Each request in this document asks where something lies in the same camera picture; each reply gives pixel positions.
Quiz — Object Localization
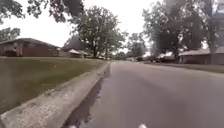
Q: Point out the distant tree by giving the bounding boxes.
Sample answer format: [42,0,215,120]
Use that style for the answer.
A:
[125,32,148,58]

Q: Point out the large leafy tree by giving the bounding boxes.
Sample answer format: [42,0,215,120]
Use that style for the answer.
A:
[70,5,130,60]

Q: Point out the small house with pale roof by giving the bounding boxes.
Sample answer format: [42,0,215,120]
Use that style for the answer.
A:
[59,48,93,59]

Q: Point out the grey asphalt road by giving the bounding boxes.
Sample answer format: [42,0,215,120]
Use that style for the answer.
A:
[62,59,224,128]

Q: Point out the concrete kerb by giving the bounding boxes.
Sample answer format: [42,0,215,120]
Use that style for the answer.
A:
[0,61,112,128]

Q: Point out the overhanging tree branches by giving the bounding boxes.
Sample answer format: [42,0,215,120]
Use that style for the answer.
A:
[0,0,86,25]

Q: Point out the grass verge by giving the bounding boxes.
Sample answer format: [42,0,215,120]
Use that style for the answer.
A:
[0,55,108,115]

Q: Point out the group of tall trees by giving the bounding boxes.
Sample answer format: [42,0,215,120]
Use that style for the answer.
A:
[141,0,224,63]

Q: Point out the red brick house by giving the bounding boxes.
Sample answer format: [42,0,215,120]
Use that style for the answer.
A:
[0,37,61,58]

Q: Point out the grass strip across road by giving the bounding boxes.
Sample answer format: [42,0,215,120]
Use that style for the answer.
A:
[156,62,224,75]

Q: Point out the house with grey roof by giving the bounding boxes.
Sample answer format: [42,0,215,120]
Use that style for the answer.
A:
[177,46,224,66]

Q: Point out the tree behind brick house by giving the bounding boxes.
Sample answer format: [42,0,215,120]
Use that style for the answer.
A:
[0,26,22,43]

